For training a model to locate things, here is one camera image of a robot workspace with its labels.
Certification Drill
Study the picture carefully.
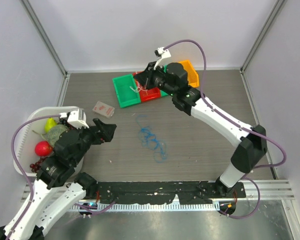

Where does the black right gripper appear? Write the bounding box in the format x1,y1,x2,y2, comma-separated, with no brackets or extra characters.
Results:
134,61,177,97

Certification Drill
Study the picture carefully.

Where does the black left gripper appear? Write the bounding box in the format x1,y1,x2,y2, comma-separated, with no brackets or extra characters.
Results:
72,117,117,164

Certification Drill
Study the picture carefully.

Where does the white cable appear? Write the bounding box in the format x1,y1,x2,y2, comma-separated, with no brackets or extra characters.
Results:
128,83,147,94

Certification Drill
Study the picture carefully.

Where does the blue cable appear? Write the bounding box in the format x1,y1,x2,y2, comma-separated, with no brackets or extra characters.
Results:
134,114,171,164

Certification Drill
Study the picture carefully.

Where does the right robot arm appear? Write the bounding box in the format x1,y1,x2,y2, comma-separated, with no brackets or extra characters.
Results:
133,62,268,198

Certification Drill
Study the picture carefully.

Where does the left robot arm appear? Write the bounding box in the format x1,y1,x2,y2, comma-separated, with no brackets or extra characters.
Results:
0,118,117,240

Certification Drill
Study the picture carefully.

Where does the small card box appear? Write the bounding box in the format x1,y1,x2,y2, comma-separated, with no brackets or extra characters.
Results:
92,101,115,118

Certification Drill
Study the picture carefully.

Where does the red bin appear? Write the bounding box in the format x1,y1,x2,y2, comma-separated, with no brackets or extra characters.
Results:
130,80,161,103

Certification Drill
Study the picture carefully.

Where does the left green bin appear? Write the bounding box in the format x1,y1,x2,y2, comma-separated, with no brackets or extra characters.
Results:
112,74,141,108

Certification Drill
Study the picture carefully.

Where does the green bin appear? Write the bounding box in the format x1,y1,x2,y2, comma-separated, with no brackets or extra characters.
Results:
112,74,141,108
160,65,169,98

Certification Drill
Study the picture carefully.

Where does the right green bin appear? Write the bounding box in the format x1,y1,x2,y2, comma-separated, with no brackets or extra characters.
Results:
160,65,169,98

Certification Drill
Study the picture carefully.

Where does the dark grape bunch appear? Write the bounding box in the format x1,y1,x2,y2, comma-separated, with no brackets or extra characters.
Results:
58,118,73,130

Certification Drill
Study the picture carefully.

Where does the orange bin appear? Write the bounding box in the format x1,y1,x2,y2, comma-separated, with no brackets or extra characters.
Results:
179,60,200,88

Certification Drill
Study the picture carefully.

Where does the green pear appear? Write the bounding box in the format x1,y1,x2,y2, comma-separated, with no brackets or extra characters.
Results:
44,117,58,133

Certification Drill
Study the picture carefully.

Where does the green melon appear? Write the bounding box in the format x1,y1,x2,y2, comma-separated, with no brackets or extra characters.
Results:
45,124,69,147

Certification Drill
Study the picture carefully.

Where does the red apple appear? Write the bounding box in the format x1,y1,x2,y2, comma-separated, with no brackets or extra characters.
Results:
34,141,53,157

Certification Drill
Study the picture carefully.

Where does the white plastic basket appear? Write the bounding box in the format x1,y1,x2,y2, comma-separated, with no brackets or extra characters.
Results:
15,106,78,177

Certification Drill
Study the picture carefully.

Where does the red grape bunch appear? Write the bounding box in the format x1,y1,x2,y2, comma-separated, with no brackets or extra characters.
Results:
29,156,47,173

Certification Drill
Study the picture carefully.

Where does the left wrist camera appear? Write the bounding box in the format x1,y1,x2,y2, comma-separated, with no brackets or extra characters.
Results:
59,107,89,129

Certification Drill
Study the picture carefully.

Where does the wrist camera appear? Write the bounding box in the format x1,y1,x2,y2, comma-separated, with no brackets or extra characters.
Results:
59,107,89,129
153,47,172,70

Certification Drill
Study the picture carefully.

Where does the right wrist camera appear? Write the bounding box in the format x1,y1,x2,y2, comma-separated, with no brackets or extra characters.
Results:
153,47,172,70

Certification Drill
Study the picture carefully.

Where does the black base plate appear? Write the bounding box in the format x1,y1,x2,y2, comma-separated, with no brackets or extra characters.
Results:
67,180,247,205

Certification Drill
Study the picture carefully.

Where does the white cable duct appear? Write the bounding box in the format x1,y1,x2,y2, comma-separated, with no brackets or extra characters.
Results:
67,201,220,212

